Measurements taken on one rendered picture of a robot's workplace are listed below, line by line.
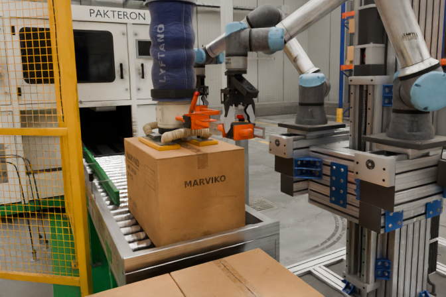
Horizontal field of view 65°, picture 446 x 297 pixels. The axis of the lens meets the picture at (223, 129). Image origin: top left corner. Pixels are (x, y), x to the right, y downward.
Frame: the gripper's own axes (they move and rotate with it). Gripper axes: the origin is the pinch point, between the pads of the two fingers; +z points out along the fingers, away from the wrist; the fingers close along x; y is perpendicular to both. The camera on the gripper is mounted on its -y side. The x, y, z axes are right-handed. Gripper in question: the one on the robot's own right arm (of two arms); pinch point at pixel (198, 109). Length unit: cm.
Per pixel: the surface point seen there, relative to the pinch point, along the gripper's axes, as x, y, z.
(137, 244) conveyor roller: -52, 45, 53
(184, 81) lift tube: -25, 41, -17
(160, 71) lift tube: -35, 35, -22
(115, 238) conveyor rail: -61, 45, 48
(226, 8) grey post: 140, -210, -106
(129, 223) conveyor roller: -49, 19, 54
